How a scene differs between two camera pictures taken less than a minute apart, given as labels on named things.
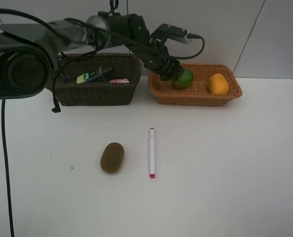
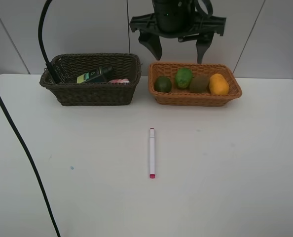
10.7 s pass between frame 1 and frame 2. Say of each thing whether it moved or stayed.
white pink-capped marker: stayed
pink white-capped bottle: stayed
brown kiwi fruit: moved
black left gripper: moved
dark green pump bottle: stayed
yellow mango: stayed
